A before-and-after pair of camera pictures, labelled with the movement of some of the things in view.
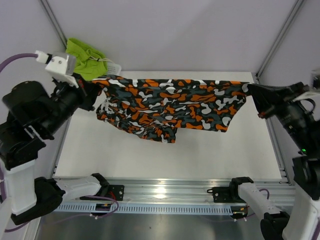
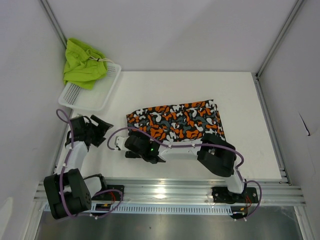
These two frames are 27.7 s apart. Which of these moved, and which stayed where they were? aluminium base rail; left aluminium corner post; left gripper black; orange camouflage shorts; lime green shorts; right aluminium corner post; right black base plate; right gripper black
Moved: right gripper black; left gripper black; orange camouflage shorts
Stayed: right black base plate; lime green shorts; left aluminium corner post; right aluminium corner post; aluminium base rail
